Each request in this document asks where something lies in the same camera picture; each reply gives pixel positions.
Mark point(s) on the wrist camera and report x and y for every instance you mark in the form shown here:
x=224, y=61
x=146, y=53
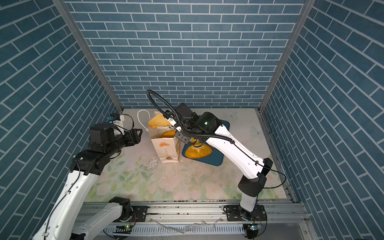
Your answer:
x=104, y=133
x=186, y=114

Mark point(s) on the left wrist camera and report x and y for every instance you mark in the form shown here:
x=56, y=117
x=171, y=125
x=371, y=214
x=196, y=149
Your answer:
x=104, y=133

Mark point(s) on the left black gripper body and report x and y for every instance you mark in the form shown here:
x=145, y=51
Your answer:
x=127, y=140

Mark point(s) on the large seeded oval loaf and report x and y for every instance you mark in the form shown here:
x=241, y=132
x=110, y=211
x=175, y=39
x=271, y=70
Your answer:
x=201, y=151

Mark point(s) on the triangular toast bread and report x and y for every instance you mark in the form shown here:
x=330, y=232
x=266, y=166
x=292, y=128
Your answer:
x=159, y=121

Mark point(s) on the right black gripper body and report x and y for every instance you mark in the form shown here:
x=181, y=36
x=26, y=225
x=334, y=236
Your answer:
x=184, y=134

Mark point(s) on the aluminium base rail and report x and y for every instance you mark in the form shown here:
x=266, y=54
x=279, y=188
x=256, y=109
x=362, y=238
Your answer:
x=212, y=212

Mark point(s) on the white paper bread bag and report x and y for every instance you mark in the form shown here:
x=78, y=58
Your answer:
x=167, y=149

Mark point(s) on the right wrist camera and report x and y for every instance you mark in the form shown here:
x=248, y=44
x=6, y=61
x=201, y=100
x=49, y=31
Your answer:
x=186, y=114

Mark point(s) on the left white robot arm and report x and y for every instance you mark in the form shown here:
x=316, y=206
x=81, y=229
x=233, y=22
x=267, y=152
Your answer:
x=87, y=166

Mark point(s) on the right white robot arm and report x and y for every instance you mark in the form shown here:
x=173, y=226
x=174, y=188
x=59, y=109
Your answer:
x=254, y=168

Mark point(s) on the dark teal tray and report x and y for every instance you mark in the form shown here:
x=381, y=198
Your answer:
x=207, y=124

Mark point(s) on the large twisted ring bread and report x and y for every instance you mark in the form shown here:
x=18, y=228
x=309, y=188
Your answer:
x=169, y=134

